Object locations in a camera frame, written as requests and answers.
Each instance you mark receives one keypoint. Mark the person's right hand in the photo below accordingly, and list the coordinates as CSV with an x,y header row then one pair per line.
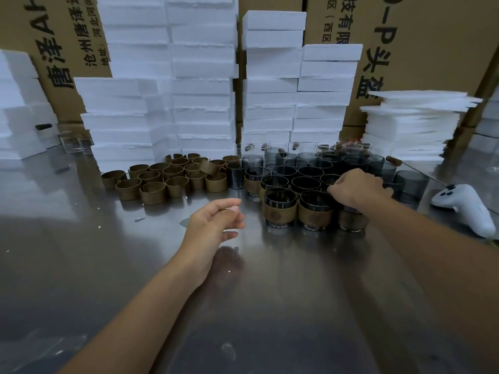
x,y
362,188

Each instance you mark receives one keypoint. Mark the person's left hand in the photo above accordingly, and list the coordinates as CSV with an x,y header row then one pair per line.
x,y
206,233

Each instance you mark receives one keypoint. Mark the person's right fingers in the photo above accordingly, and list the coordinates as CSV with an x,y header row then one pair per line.
x,y
335,190

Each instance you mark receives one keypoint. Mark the person's left thumb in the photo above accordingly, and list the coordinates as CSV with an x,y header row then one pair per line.
x,y
226,204

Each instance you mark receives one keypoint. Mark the brown sleeved dark glass cup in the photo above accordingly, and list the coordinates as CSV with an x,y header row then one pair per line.
x,y
353,221

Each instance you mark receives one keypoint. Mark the person's right forearm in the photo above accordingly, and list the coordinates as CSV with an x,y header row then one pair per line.
x,y
440,268

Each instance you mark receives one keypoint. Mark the person's left forearm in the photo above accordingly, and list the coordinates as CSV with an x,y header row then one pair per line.
x,y
148,319

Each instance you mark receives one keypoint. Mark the group of bare dark glasses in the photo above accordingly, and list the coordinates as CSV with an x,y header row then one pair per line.
x,y
296,163

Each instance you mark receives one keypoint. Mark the group of sleeved glass cups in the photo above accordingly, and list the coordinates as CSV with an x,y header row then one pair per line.
x,y
280,208

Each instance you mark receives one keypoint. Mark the pile of brown paper sleeves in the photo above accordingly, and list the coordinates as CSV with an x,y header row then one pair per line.
x,y
163,179

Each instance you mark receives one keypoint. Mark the row of clear glasses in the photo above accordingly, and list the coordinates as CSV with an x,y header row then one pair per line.
x,y
273,146

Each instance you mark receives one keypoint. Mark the stack of thin foam sheets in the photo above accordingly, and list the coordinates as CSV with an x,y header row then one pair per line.
x,y
413,124

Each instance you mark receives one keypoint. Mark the stepped white foam block stacks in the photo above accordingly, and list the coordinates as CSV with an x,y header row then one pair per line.
x,y
296,93

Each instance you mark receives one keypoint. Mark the white game controller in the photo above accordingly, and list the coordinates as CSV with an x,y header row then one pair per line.
x,y
467,208

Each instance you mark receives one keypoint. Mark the tall white foam block stacks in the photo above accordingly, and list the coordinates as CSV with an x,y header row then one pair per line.
x,y
156,85

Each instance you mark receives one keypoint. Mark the clear drinking glass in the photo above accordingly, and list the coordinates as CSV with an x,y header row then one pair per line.
x,y
69,143
85,146

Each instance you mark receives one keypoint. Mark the printed cardboard box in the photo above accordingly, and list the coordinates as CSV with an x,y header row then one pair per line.
x,y
54,46
421,42

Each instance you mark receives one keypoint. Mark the small black tool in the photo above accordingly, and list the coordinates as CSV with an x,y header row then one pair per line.
x,y
43,126

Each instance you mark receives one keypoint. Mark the white foam block stack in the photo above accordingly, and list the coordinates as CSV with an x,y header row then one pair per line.
x,y
21,109

